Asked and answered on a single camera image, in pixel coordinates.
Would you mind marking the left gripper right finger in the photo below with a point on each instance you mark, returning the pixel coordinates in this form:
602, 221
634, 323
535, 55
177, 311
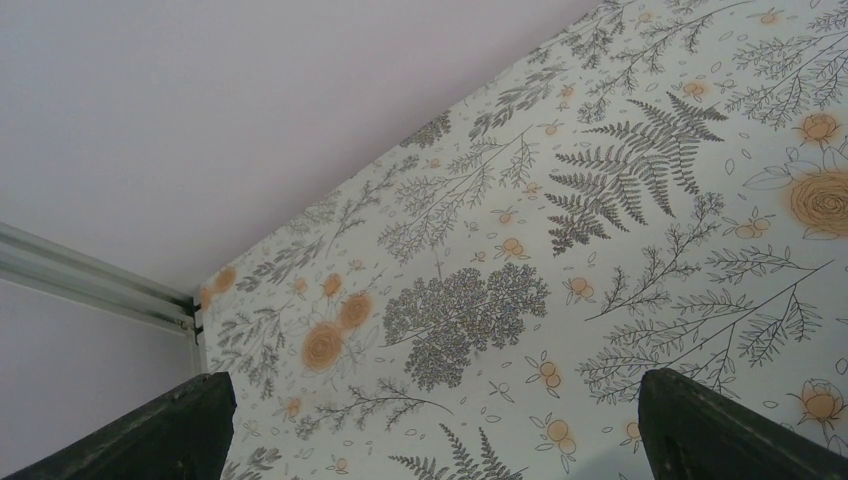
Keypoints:
691, 432

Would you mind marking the aluminium corner post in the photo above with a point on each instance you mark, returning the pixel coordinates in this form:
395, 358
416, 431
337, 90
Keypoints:
33, 261

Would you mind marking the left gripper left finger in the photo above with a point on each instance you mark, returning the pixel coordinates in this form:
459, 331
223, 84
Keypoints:
185, 433

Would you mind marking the floral tablecloth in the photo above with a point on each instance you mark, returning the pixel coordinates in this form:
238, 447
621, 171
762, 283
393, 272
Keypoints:
661, 185

